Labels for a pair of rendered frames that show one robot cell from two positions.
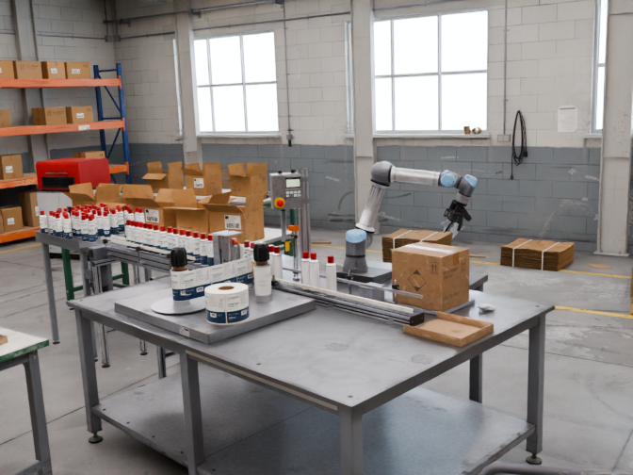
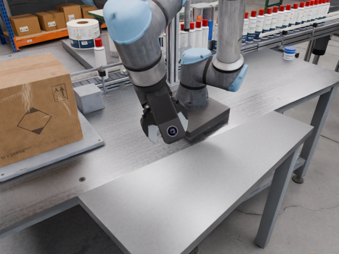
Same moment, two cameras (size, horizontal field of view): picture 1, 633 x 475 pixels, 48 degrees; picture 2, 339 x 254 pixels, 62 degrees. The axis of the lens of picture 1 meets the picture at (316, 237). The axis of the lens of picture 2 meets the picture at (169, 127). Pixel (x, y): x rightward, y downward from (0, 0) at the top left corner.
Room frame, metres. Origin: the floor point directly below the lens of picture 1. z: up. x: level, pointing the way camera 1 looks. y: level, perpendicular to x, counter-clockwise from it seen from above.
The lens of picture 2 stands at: (4.10, -1.32, 1.49)
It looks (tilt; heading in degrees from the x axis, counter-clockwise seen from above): 34 degrees down; 101
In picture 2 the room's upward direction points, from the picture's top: straight up
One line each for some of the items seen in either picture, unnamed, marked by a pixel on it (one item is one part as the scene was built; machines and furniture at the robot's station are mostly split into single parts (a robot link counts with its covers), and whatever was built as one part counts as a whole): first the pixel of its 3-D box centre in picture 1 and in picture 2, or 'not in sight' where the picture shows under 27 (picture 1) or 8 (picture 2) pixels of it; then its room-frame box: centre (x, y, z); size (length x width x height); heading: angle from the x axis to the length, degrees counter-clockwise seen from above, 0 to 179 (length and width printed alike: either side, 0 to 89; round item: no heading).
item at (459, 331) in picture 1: (448, 328); not in sight; (3.01, -0.57, 0.85); 0.30 x 0.26 x 0.04; 45
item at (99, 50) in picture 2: (331, 275); (100, 59); (3.50, -0.07, 0.98); 0.05 x 0.05 x 0.20
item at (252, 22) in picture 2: (203, 249); (251, 26); (4.26, 0.69, 0.98); 0.05 x 0.05 x 0.20
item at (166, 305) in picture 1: (182, 304); not in sight; (3.41, 0.68, 0.89); 0.31 x 0.31 x 0.01
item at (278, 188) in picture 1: (286, 190); not in sight; (3.84, 0.15, 1.38); 0.17 x 0.10 x 0.19; 100
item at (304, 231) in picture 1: (304, 229); (172, 17); (3.84, 0.06, 1.16); 0.04 x 0.04 x 0.67; 45
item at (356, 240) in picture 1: (355, 241); (196, 65); (4.00, -0.23, 1.05); 0.13 x 0.12 x 0.14; 162
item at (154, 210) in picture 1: (157, 210); not in sight; (6.02, 1.35, 0.97); 0.45 x 0.38 x 0.37; 148
